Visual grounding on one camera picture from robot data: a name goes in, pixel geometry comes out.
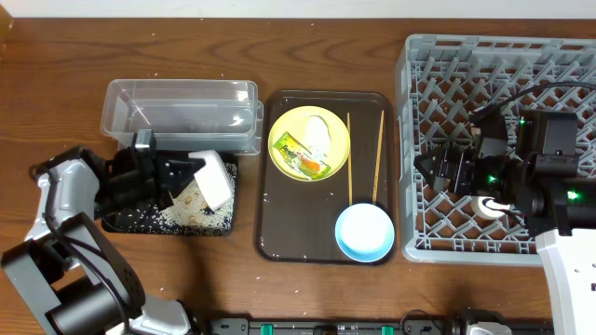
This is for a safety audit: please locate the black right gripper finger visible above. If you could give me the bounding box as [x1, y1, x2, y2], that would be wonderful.
[413, 146, 447, 170]
[417, 168, 450, 192]

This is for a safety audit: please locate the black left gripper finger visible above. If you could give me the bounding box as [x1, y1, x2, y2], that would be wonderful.
[166, 158, 206, 186]
[166, 181, 198, 209]

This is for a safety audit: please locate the white cup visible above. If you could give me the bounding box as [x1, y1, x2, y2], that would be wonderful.
[471, 196, 511, 221]

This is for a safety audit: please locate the pink bowl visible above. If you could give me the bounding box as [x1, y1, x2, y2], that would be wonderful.
[188, 150, 234, 211]

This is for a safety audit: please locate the light blue bowl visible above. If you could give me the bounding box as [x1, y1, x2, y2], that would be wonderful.
[334, 203, 395, 263]

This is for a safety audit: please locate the wooden chopstick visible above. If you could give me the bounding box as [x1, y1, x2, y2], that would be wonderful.
[346, 112, 353, 207]
[372, 110, 385, 205]

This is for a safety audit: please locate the green snack wrapper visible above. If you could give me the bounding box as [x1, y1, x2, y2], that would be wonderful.
[273, 132, 331, 180]

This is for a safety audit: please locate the yellow plate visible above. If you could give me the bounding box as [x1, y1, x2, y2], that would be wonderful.
[267, 106, 349, 181]

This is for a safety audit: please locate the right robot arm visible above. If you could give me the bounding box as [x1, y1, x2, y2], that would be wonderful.
[413, 110, 595, 334]

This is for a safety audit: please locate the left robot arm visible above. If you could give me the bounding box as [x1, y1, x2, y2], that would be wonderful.
[1, 145, 205, 335]

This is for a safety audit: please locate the black food waste tray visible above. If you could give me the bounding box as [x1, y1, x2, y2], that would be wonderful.
[102, 150, 237, 236]

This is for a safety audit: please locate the clear plastic waste bin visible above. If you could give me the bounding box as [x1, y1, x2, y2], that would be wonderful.
[101, 79, 264, 155]

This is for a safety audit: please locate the grey dishwasher rack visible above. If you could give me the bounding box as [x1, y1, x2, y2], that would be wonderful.
[395, 34, 595, 267]

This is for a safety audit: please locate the pile of rice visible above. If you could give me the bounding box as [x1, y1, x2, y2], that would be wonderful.
[158, 189, 234, 235]

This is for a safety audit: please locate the dark brown serving tray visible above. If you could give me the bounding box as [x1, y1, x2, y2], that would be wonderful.
[254, 89, 396, 265]

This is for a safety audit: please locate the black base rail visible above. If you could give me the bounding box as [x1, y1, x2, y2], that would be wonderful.
[207, 317, 555, 335]

